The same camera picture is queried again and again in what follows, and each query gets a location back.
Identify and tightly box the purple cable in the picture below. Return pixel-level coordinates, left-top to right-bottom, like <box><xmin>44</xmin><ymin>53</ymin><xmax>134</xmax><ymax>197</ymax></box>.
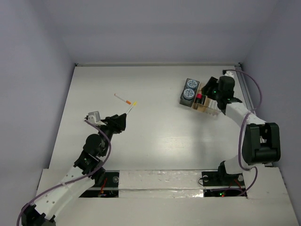
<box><xmin>231</xmin><ymin>69</ymin><xmax>263</xmax><ymax>196</ymax></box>
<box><xmin>16</xmin><ymin>121</ymin><xmax>111</xmax><ymax>226</ymax></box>

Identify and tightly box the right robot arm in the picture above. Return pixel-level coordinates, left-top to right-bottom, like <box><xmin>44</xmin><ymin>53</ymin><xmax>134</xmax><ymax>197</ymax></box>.
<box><xmin>201</xmin><ymin>75</ymin><xmax>281</xmax><ymax>185</ymax></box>

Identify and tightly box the black green highlighter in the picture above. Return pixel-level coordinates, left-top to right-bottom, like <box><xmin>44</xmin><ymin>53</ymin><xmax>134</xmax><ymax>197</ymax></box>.
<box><xmin>200</xmin><ymin>95</ymin><xmax>206</xmax><ymax>105</ymax></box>

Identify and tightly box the black pink highlighter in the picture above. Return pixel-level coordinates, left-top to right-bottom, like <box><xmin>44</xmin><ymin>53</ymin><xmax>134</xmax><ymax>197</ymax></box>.
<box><xmin>195</xmin><ymin>98</ymin><xmax>201</xmax><ymax>104</ymax></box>

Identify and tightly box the orange cap marker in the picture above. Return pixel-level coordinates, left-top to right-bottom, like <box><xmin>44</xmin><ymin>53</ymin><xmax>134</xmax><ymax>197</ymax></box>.
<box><xmin>114</xmin><ymin>93</ymin><xmax>132</xmax><ymax>105</ymax></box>

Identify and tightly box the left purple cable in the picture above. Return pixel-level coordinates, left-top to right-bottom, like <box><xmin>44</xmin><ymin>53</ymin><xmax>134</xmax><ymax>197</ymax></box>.
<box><xmin>16</xmin><ymin>121</ymin><xmax>111</xmax><ymax>226</ymax></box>

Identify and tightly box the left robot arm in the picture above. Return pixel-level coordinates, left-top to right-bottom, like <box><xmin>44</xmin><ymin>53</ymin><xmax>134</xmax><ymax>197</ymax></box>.
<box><xmin>16</xmin><ymin>112</ymin><xmax>127</xmax><ymax>226</ymax></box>

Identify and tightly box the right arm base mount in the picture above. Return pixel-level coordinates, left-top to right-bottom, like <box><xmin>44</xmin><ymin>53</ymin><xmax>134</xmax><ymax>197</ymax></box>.
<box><xmin>198</xmin><ymin>161</ymin><xmax>247</xmax><ymax>197</ymax></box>

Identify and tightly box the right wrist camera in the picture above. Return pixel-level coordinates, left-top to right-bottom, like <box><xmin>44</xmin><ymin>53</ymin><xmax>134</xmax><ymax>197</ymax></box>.
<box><xmin>222</xmin><ymin>70</ymin><xmax>234</xmax><ymax>78</ymax></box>

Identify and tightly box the yellow cap marker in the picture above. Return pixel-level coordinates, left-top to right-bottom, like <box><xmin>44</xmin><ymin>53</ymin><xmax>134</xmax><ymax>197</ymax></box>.
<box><xmin>126</xmin><ymin>101</ymin><xmax>137</xmax><ymax>115</ymax></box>

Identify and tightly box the blue white round jar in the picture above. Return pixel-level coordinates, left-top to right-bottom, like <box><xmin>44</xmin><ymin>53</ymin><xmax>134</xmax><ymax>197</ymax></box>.
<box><xmin>185</xmin><ymin>79</ymin><xmax>199</xmax><ymax>90</ymax></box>

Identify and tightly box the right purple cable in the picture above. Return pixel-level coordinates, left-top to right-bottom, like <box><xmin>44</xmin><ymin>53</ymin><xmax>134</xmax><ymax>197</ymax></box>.
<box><xmin>231</xmin><ymin>69</ymin><xmax>263</xmax><ymax>196</ymax></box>

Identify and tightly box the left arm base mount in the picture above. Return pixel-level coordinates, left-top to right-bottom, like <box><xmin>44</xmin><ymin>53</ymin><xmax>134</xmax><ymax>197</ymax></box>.
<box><xmin>80</xmin><ymin>168</ymin><xmax>119</xmax><ymax>198</ymax></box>

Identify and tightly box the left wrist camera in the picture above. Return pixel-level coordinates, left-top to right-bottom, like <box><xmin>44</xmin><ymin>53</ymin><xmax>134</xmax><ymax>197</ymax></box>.
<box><xmin>85</xmin><ymin>111</ymin><xmax>101</xmax><ymax>125</ymax></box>

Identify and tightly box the clear plastic bin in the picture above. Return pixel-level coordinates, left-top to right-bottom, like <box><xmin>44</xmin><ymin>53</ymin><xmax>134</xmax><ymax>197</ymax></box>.
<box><xmin>206</xmin><ymin>99</ymin><xmax>220</xmax><ymax>116</ymax></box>

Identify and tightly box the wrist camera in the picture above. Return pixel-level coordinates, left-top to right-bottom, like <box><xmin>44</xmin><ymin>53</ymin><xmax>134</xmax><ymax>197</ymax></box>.
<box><xmin>85</xmin><ymin>111</ymin><xmax>101</xmax><ymax>125</ymax></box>
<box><xmin>222</xmin><ymin>70</ymin><xmax>234</xmax><ymax>78</ymax></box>

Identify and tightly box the silver taped strip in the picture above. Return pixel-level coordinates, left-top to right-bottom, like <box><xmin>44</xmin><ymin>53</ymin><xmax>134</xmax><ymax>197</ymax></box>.
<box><xmin>118</xmin><ymin>170</ymin><xmax>204</xmax><ymax>198</ymax></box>

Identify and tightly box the dark grey plastic bin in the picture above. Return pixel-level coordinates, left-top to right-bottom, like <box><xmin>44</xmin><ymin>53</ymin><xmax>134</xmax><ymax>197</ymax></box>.
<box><xmin>180</xmin><ymin>81</ymin><xmax>200</xmax><ymax>107</ymax></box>

